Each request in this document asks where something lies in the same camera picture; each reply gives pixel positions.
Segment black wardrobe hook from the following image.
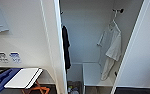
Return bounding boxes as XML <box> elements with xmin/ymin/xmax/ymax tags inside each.
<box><xmin>59</xmin><ymin>10</ymin><xmax>64</xmax><ymax>16</ymax></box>
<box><xmin>112</xmin><ymin>8</ymin><xmax>125</xmax><ymax>15</ymax></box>

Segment white hanging shirt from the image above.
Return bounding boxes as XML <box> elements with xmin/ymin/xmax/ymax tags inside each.
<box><xmin>96</xmin><ymin>21</ymin><xmax>123</xmax><ymax>81</ymax></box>

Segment white flat board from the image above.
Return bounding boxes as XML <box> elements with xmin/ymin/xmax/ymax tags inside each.
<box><xmin>4</xmin><ymin>67</ymin><xmax>44</xmax><ymax>90</ymax></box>

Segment white wardrobe cabinet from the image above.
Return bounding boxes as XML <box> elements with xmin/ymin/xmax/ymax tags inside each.
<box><xmin>40</xmin><ymin>0</ymin><xmax>150</xmax><ymax>94</ymax></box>

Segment wall socket with blue label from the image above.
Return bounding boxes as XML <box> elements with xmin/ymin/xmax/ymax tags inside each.
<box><xmin>9</xmin><ymin>51</ymin><xmax>23</xmax><ymax>64</ymax></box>

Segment white wall socket plate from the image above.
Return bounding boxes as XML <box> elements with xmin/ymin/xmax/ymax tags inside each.
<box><xmin>0</xmin><ymin>51</ymin><xmax>9</xmax><ymax>64</ymax></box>

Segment white wardrobe door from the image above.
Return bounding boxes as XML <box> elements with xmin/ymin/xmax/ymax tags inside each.
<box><xmin>40</xmin><ymin>0</ymin><xmax>69</xmax><ymax>94</ymax></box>
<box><xmin>110</xmin><ymin>0</ymin><xmax>150</xmax><ymax>94</ymax></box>

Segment black hanging garment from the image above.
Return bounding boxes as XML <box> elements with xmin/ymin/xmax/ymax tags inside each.
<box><xmin>61</xmin><ymin>25</ymin><xmax>73</xmax><ymax>74</ymax></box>

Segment blue moulded tray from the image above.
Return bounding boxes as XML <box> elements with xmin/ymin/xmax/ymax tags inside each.
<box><xmin>0</xmin><ymin>68</ymin><xmax>22</xmax><ymax>94</ymax></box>

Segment grey storage bin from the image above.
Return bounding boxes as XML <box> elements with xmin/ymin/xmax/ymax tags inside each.
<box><xmin>66</xmin><ymin>80</ymin><xmax>84</xmax><ymax>94</ymax></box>

